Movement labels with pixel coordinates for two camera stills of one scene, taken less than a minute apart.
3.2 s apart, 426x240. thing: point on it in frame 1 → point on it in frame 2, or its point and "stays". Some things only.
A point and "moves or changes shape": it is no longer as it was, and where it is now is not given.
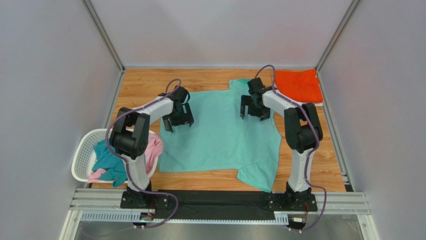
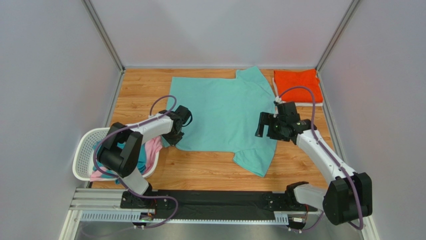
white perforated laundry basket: (83, 155) stays
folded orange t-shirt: (302, 85) stays
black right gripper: (254, 107) → (271, 126)
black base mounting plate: (219, 204) stays
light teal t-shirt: (219, 139) moves or changes shape
